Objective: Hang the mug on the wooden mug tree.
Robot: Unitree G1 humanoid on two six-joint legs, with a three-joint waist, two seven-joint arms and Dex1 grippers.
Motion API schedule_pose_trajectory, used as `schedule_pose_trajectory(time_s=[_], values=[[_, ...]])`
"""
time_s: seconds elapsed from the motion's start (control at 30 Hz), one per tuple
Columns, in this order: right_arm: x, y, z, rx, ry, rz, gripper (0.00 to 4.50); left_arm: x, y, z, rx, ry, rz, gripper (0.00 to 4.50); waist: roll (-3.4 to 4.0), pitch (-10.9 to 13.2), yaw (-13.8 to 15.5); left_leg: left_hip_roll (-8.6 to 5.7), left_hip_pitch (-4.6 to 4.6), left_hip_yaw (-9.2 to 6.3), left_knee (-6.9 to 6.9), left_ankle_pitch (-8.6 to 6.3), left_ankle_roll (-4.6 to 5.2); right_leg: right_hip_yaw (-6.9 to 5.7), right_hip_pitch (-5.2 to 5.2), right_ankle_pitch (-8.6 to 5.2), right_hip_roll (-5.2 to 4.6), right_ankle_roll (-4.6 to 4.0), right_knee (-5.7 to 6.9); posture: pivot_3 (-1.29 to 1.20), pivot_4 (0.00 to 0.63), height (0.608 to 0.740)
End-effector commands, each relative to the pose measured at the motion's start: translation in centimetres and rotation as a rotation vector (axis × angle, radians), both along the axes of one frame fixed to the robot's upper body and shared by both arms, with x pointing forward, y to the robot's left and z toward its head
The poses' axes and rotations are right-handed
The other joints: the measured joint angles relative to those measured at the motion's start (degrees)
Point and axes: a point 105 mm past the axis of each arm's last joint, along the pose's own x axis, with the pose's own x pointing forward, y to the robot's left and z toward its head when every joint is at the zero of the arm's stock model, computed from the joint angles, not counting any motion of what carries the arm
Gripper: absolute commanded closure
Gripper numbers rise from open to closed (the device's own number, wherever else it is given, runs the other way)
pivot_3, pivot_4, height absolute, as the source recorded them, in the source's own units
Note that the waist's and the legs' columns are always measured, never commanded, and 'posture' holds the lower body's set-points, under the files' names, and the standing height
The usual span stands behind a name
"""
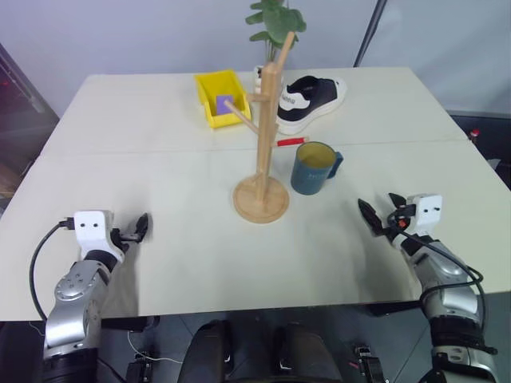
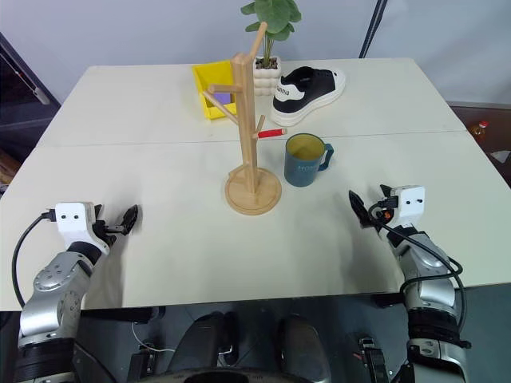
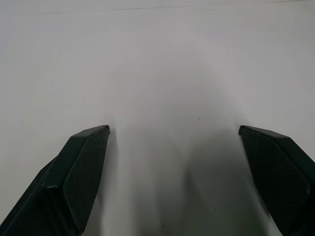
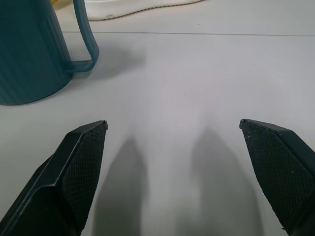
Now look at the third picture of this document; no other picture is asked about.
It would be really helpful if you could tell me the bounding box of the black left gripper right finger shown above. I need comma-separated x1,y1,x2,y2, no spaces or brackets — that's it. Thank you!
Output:
238,125,315,236

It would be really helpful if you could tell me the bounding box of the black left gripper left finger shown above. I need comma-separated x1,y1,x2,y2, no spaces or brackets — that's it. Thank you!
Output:
0,124,111,236

